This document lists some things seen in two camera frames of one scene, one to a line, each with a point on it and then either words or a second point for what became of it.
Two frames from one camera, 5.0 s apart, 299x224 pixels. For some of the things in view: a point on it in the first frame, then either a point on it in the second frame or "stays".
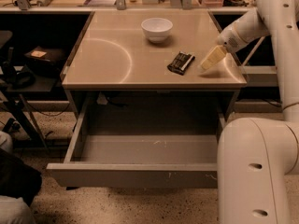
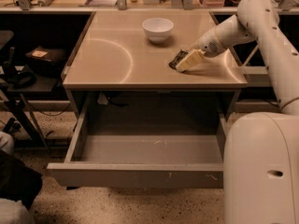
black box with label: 45,60 stays
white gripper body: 231,40 -> 207,46
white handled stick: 250,54 stays
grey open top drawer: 144,141 stays
